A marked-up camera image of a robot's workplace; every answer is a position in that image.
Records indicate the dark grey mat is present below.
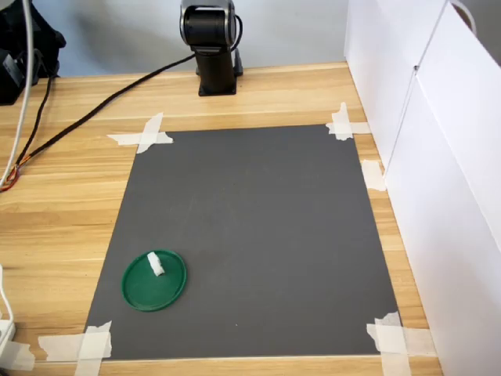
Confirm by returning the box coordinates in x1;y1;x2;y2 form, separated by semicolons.
84;124;402;360

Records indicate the thin black cable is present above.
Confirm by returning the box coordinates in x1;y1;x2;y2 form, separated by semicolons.
15;50;56;168

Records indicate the white partition panel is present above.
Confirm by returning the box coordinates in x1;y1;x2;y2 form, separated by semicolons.
384;0;501;376
343;0;449;170

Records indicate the small white bracket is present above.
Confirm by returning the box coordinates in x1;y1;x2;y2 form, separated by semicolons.
0;319;17;352

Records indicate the white cord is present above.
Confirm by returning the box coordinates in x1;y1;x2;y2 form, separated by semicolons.
0;264;15;324

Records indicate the round green lid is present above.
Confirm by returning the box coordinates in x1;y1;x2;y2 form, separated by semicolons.
121;249;188;313

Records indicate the black power adapter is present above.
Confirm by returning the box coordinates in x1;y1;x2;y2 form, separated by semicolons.
0;49;42;106

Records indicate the black braided cable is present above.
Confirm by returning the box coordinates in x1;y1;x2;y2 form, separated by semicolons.
0;52;199;193

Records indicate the white camera cable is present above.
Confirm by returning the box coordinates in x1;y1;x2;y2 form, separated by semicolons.
0;0;34;187

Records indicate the white masking tape patch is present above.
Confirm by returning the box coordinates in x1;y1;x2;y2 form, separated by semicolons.
0;339;37;372
325;102;371;142
366;312;438;376
359;159;387;192
106;112;175;155
38;320;114;376

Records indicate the small white plastic terminal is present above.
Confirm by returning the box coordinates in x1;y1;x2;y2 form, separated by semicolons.
146;252;165;278

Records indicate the black bag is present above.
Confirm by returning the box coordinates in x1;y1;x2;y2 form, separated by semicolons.
0;0;67;85

